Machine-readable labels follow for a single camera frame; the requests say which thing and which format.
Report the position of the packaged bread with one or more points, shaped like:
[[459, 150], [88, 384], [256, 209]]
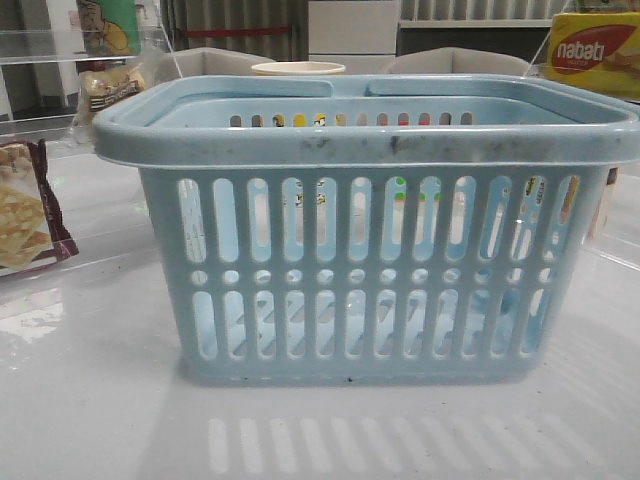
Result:
[[102, 89]]

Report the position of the light blue plastic basket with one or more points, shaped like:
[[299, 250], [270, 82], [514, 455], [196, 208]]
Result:
[[368, 228]]

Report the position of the white cabinet in background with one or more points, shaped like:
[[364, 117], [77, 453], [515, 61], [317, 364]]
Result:
[[353, 27]]

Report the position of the clear acrylic left shelf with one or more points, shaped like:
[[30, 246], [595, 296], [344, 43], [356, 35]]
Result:
[[37, 47]]

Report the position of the maroon cracker package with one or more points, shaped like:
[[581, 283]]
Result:
[[33, 234]]

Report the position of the green cartoon snack bag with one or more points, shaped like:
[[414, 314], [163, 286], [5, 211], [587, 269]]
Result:
[[109, 27]]

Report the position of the yellow nabati wafer box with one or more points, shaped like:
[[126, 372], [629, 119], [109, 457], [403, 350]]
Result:
[[597, 52]]

